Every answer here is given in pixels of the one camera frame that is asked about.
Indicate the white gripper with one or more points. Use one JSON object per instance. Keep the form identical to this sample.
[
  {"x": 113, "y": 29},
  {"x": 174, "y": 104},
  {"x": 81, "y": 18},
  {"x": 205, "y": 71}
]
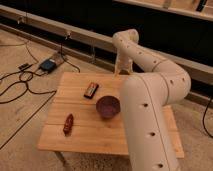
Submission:
[{"x": 123, "y": 63}]

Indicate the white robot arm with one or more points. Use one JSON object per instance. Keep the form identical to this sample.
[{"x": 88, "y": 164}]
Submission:
[{"x": 143, "y": 96}]

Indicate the dark purple ceramic bowl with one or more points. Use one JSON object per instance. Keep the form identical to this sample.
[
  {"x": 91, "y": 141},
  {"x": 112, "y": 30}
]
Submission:
[{"x": 108, "y": 106}]

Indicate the black remote control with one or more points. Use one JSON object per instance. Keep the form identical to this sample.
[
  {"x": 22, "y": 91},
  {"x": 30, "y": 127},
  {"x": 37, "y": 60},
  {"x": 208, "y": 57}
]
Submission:
[{"x": 91, "y": 90}]

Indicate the wooden table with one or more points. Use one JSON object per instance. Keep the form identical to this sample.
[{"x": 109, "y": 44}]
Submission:
[{"x": 90, "y": 132}]

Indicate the blue black power adapter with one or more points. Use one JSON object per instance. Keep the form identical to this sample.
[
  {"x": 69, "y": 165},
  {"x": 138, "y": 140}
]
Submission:
[{"x": 47, "y": 66}]

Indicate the red toy car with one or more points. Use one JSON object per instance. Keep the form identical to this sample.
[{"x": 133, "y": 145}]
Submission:
[{"x": 68, "y": 124}]

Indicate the small black connector box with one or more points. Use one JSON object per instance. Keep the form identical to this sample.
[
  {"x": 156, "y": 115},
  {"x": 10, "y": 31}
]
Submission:
[{"x": 24, "y": 66}]

